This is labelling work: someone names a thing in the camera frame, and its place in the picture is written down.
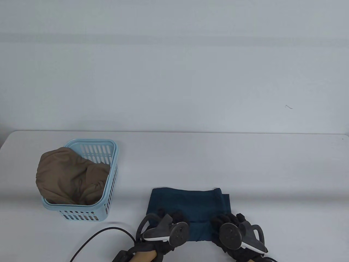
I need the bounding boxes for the light blue plastic basket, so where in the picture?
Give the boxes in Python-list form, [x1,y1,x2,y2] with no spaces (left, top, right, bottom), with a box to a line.
[41,139,119,221]

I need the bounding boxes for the person's left hand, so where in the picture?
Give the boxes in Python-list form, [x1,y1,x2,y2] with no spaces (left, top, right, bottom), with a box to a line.
[134,209,189,262]

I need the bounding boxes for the dark teal shorts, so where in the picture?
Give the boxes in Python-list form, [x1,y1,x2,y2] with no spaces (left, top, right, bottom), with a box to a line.
[146,187,231,242]

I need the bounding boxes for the person's left forearm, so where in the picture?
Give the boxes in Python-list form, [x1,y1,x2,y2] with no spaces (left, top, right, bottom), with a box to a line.
[134,251,157,262]

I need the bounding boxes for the brown crumpled garment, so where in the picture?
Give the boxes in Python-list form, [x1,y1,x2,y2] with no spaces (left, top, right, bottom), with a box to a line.
[35,147,111,206]

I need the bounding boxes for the black cable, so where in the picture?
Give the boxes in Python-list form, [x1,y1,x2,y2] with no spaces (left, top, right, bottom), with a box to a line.
[70,227,137,262]

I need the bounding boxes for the person's right hand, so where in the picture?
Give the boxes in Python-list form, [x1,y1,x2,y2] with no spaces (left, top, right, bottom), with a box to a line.
[211,213,266,262]

